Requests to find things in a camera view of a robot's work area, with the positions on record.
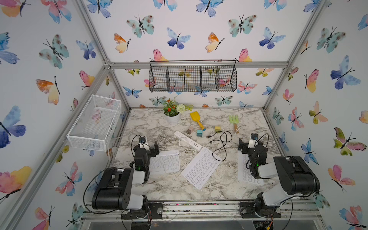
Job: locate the teal USB charger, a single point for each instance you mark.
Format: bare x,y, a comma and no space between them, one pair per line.
199,133

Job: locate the white keyboard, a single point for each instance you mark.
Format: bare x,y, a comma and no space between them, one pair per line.
165,162
200,169
244,174

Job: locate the white mesh wall basket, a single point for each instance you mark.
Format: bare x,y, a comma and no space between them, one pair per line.
93,128

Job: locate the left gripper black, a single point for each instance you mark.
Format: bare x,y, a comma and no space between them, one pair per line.
151,151

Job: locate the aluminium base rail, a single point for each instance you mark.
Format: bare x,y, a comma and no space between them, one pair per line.
229,210

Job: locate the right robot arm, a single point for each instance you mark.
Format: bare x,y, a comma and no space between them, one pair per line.
296,179

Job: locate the potted plant white pot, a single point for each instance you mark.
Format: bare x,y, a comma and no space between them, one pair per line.
173,110

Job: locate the white power strip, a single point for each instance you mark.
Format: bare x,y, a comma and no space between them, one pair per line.
188,140

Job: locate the black wire wall basket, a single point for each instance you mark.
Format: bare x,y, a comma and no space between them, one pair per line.
192,76

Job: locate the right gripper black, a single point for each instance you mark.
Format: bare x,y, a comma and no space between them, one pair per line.
245,146

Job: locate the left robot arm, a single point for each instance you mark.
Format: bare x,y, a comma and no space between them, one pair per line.
114,191

